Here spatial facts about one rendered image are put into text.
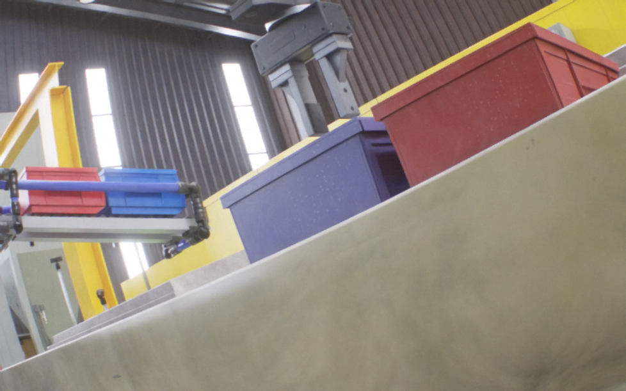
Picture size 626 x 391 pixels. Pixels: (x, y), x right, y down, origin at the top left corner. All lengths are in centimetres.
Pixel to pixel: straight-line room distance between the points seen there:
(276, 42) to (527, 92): 48
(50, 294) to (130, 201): 832
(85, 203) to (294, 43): 116
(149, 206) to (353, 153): 149
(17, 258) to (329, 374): 939
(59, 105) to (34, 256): 375
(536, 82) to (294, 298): 32
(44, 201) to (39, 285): 834
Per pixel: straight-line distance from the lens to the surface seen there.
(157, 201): 214
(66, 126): 682
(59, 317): 1048
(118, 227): 204
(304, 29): 94
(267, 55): 98
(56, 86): 687
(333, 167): 67
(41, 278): 1026
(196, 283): 167
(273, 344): 74
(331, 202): 68
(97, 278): 641
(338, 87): 91
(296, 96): 95
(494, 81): 57
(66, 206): 197
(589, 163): 52
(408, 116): 62
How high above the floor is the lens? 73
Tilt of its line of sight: 11 degrees up
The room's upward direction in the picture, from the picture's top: 19 degrees counter-clockwise
